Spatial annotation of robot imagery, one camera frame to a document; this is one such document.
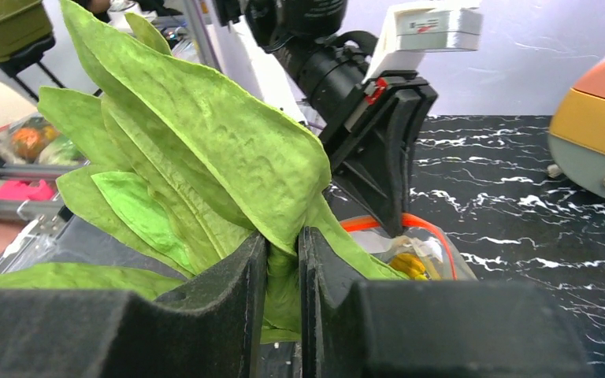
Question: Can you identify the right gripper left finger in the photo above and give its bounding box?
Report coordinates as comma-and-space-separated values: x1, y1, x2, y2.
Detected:
0, 232, 267, 377

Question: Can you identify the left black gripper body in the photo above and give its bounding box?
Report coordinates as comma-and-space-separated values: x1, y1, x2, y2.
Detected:
245, 1, 376, 121

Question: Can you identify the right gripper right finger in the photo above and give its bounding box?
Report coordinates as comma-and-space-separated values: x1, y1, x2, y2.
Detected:
298, 228, 594, 377

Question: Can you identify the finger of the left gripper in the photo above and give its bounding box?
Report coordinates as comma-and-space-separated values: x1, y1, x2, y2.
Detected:
328, 78, 437, 237

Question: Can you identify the yellow toy banana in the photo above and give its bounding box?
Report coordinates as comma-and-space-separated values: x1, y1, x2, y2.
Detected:
388, 253, 429, 280

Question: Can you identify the clear orange zip bag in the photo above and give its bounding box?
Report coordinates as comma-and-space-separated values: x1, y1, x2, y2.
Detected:
340, 213, 477, 280

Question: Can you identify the green toy leaf vegetable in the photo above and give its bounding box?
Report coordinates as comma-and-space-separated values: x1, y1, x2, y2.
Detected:
0, 0, 410, 346

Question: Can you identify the bag of toy vegetables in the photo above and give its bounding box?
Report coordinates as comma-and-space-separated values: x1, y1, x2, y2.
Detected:
0, 113, 87, 166

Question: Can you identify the pink object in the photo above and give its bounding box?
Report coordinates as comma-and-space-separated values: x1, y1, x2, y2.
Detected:
0, 180, 56, 201

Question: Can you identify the round cream drawer cabinet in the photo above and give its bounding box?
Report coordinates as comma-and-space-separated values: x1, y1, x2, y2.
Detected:
548, 57, 605, 198

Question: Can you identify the olive green box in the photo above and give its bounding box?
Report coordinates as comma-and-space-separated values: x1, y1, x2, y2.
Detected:
0, 0, 53, 61

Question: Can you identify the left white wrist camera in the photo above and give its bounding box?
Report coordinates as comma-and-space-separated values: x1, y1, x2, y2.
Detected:
363, 1, 483, 82

